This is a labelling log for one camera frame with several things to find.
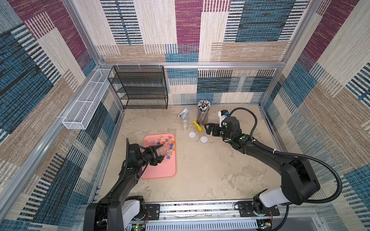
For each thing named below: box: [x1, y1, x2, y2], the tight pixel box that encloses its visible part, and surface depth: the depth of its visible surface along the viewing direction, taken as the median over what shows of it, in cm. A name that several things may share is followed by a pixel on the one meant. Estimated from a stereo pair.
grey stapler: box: [177, 107, 190, 118], surface depth 115 cm
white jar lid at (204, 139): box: [199, 135, 209, 144], surface depth 102 cm
